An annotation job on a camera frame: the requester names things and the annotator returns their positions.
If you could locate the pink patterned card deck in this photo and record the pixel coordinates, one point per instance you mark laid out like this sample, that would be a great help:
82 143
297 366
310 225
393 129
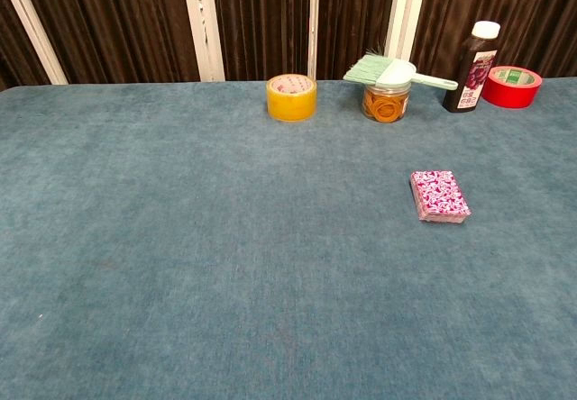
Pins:
439 195

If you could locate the yellow packing tape roll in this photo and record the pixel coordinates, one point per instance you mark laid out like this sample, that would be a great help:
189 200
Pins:
290 107

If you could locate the clear jar of rubber bands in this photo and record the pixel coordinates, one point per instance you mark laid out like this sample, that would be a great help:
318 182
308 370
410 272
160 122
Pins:
385 107

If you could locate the mint green hand brush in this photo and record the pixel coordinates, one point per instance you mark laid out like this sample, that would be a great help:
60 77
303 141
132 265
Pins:
392 73

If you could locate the dark bottle with white cap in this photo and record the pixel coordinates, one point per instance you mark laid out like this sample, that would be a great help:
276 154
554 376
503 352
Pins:
469 84

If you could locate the red tape roll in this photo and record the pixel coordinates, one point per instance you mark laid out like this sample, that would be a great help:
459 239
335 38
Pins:
505 96

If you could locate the dark brown curtain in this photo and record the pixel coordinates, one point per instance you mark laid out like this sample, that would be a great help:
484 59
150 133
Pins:
112 21

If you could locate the thin white frame post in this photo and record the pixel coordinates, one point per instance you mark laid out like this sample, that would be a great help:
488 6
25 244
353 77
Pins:
314 21

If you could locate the white wide frame post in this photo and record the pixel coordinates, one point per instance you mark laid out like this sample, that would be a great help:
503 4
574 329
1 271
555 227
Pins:
200 21

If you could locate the white slanted frame post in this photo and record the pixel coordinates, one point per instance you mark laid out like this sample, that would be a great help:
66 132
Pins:
31 21

